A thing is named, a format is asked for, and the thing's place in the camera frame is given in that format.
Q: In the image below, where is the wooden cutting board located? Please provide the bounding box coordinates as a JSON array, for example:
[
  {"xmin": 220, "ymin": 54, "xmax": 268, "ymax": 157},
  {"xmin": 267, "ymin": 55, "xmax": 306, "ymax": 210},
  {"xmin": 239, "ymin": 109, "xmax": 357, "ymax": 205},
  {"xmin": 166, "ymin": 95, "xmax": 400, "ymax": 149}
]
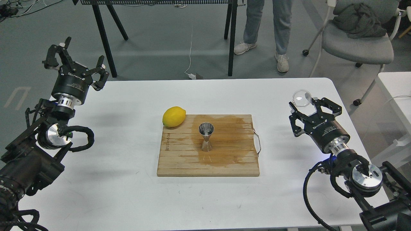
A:
[{"xmin": 157, "ymin": 114, "xmax": 260, "ymax": 177}]

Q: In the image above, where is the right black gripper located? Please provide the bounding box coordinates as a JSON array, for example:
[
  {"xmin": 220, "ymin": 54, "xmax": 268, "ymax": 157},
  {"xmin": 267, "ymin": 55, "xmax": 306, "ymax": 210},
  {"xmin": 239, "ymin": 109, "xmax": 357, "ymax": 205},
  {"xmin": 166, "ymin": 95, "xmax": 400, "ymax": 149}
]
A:
[{"xmin": 288, "ymin": 97, "xmax": 351, "ymax": 154}]

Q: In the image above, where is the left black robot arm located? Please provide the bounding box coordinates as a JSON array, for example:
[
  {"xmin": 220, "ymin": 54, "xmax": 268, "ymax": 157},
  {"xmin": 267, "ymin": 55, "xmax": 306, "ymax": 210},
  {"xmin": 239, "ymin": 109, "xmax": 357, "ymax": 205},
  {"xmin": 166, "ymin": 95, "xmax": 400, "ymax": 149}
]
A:
[{"xmin": 0, "ymin": 37, "xmax": 109, "ymax": 231}]

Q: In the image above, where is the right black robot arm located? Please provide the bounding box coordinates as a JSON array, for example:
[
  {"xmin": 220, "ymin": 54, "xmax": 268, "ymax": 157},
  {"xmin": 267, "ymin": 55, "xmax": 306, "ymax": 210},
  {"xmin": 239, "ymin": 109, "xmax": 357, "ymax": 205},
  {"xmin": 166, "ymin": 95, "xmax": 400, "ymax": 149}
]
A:
[{"xmin": 289, "ymin": 98, "xmax": 411, "ymax": 231}]

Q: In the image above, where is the steel double jigger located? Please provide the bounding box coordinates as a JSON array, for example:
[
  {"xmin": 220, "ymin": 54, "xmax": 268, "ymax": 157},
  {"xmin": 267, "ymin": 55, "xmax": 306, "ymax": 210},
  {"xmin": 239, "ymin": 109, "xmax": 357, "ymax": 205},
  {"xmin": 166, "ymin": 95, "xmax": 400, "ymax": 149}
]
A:
[{"xmin": 198, "ymin": 122, "xmax": 214, "ymax": 152}]

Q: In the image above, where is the dark grey cloth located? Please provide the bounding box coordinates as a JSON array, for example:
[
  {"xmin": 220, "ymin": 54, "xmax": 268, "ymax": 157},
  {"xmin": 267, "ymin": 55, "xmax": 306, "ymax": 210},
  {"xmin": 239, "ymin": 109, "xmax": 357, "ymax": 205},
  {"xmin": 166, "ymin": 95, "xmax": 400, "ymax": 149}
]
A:
[{"xmin": 333, "ymin": 3, "xmax": 387, "ymax": 39}]

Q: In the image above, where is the small clear glass cup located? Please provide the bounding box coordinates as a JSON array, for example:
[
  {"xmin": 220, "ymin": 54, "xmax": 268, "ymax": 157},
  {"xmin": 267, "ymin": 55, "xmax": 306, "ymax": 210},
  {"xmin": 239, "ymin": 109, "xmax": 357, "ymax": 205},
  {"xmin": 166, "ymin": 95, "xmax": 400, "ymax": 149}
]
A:
[{"xmin": 292, "ymin": 89, "xmax": 312, "ymax": 107}]

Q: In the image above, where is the grey office chair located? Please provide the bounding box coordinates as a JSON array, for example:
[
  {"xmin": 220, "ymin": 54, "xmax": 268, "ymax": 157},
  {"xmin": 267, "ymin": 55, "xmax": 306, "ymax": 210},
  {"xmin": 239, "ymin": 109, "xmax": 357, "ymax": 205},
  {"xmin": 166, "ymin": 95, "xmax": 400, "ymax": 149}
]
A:
[{"xmin": 302, "ymin": 0, "xmax": 408, "ymax": 107}]

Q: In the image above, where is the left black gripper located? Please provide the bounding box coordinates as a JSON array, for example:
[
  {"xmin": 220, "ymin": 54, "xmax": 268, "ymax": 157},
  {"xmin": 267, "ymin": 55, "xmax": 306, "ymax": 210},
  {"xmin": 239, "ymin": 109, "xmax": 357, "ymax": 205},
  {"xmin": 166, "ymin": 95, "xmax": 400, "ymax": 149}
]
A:
[{"xmin": 42, "ymin": 37, "xmax": 109, "ymax": 105}]

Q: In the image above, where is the white side table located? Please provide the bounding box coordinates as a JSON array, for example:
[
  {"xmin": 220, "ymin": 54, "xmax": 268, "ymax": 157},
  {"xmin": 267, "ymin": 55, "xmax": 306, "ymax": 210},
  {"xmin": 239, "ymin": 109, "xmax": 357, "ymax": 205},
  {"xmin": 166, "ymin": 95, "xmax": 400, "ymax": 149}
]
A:
[{"xmin": 372, "ymin": 72, "xmax": 411, "ymax": 174}]

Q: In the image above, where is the black metal table frame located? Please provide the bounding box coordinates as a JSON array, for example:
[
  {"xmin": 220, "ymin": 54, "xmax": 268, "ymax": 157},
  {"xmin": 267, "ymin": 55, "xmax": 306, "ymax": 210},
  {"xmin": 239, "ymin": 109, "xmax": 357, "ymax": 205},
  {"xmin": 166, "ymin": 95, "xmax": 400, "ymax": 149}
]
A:
[{"xmin": 72, "ymin": 0, "xmax": 246, "ymax": 78}]

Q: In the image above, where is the person in jeans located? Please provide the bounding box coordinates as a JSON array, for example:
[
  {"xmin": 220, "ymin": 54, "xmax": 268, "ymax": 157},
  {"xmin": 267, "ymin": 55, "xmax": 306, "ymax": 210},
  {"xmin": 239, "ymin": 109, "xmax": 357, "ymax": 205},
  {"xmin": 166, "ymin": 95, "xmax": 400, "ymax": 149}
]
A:
[{"xmin": 233, "ymin": 0, "xmax": 293, "ymax": 73}]

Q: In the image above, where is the yellow lemon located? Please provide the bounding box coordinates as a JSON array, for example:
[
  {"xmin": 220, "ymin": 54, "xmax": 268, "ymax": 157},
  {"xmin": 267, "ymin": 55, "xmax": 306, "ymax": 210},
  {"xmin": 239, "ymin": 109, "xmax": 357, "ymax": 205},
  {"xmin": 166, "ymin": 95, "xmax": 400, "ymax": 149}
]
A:
[{"xmin": 162, "ymin": 106, "xmax": 186, "ymax": 127}]

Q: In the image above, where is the white cable with plug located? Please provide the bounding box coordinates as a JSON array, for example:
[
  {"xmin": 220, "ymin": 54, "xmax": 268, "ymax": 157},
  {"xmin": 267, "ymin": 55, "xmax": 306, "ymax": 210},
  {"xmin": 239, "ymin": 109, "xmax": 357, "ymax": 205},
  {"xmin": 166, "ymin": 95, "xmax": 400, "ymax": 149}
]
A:
[{"xmin": 184, "ymin": 26, "xmax": 197, "ymax": 80}]

